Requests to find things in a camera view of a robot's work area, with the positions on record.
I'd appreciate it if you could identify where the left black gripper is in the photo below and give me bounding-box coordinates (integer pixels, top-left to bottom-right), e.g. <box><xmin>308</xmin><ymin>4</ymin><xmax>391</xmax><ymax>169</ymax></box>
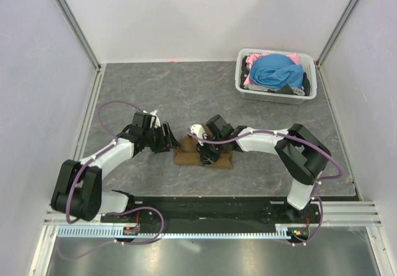
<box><xmin>143</xmin><ymin>122</ymin><xmax>180</xmax><ymax>154</ymax></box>

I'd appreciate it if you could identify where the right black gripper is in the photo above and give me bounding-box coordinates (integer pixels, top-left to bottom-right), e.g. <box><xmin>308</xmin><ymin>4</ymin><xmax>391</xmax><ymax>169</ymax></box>
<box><xmin>195</xmin><ymin>135</ymin><xmax>225</xmax><ymax>166</ymax></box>

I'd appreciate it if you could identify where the brown cloth napkin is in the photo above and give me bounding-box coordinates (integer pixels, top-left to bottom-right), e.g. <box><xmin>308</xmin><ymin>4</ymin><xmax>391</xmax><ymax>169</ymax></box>
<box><xmin>174</xmin><ymin>121</ymin><xmax>234</xmax><ymax>169</ymax></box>

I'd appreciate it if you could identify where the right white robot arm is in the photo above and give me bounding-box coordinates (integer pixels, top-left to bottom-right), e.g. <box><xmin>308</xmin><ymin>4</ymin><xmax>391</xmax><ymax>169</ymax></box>
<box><xmin>189</xmin><ymin>115</ymin><xmax>331</xmax><ymax>223</ymax></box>

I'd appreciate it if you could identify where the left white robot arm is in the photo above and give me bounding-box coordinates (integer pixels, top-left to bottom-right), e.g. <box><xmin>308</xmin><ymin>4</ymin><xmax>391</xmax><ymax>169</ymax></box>
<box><xmin>50</xmin><ymin>112</ymin><xmax>181</xmax><ymax>223</ymax></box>

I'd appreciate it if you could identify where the white plastic basket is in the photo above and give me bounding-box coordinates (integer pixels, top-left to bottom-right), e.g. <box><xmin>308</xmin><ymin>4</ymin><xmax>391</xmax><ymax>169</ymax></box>
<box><xmin>235</xmin><ymin>48</ymin><xmax>317</xmax><ymax>105</ymax></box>

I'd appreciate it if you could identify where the blue cloth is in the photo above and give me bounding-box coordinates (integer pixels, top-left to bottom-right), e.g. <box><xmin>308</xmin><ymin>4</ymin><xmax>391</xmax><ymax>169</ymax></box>
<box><xmin>249</xmin><ymin>55</ymin><xmax>304</xmax><ymax>89</ymax></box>

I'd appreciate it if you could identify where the grey cloth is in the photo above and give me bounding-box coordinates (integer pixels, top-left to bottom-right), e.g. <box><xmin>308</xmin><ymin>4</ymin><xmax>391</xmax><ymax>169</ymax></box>
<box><xmin>244</xmin><ymin>84</ymin><xmax>306</xmax><ymax>96</ymax></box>

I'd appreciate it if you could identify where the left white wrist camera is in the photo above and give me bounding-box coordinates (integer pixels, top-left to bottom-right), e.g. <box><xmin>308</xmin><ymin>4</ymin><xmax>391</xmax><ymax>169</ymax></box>
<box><xmin>143</xmin><ymin>110</ymin><xmax>161</xmax><ymax>130</ymax></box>

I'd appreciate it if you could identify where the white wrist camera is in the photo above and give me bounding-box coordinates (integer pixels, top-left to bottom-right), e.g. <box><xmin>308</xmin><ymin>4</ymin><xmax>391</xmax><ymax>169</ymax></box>
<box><xmin>143</xmin><ymin>110</ymin><xmax>161</xmax><ymax>130</ymax></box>
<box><xmin>188</xmin><ymin>124</ymin><xmax>208</xmax><ymax>145</ymax></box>

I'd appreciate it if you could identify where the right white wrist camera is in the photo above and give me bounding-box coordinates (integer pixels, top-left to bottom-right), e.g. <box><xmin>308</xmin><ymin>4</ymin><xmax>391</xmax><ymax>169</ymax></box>
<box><xmin>188</xmin><ymin>124</ymin><xmax>208</xmax><ymax>145</ymax></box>

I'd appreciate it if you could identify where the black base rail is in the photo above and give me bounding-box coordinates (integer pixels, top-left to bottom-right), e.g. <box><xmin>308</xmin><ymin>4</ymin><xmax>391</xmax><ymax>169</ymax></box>
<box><xmin>100</xmin><ymin>197</ymin><xmax>320</xmax><ymax>234</ymax></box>

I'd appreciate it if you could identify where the white slotted cable duct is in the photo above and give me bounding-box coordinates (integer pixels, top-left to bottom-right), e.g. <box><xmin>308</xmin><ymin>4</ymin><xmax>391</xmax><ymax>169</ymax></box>
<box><xmin>57</xmin><ymin>225</ymin><xmax>309</xmax><ymax>239</ymax></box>

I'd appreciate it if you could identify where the left aluminium frame post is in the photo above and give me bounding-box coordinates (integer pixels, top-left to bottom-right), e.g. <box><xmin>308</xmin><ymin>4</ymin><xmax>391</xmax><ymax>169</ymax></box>
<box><xmin>55</xmin><ymin>0</ymin><xmax>101</xmax><ymax>70</ymax></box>

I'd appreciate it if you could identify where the aluminium frame post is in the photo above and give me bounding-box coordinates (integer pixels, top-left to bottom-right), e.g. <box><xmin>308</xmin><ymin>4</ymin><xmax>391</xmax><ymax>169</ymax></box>
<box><xmin>55</xmin><ymin>0</ymin><xmax>101</xmax><ymax>70</ymax></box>
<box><xmin>316</xmin><ymin>0</ymin><xmax>360</xmax><ymax>68</ymax></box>

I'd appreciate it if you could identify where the right aluminium frame post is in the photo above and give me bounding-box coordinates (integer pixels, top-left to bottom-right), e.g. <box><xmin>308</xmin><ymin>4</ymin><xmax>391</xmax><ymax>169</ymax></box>
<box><xmin>316</xmin><ymin>0</ymin><xmax>360</xmax><ymax>68</ymax></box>

